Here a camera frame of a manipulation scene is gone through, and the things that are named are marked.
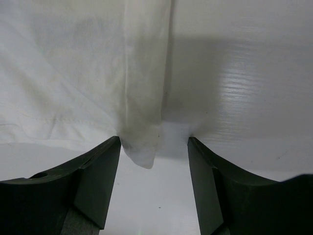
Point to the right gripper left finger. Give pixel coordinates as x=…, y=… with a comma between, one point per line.
x=70, y=199

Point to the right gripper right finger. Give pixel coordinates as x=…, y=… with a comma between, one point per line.
x=232, y=200

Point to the white tank top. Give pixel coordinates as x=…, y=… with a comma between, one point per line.
x=75, y=72

